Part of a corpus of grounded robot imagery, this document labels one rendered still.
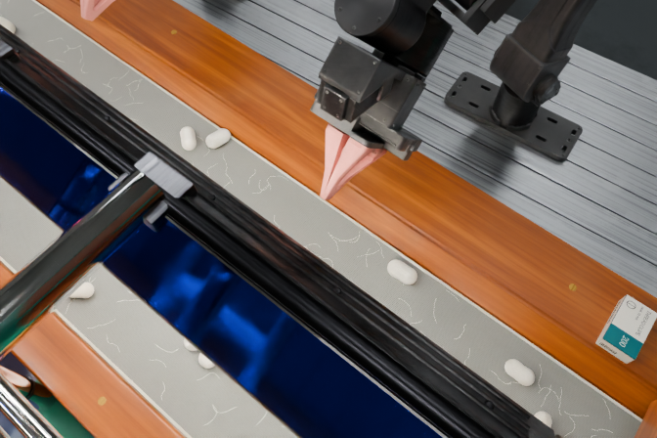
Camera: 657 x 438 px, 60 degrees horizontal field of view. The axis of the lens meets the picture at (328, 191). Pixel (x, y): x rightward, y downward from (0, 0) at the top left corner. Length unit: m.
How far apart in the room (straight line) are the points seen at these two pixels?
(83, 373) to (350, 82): 0.40
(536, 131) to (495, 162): 0.08
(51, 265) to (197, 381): 0.38
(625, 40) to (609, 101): 1.18
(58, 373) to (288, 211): 0.30
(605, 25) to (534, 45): 1.42
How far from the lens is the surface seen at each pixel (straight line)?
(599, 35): 2.14
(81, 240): 0.28
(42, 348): 0.68
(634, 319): 0.68
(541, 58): 0.77
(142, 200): 0.29
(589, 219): 0.85
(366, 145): 0.53
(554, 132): 0.90
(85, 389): 0.65
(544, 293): 0.67
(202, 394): 0.64
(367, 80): 0.46
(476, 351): 0.66
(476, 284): 0.67
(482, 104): 0.90
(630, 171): 0.92
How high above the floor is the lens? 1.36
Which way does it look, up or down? 60 degrees down
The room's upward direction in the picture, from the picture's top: straight up
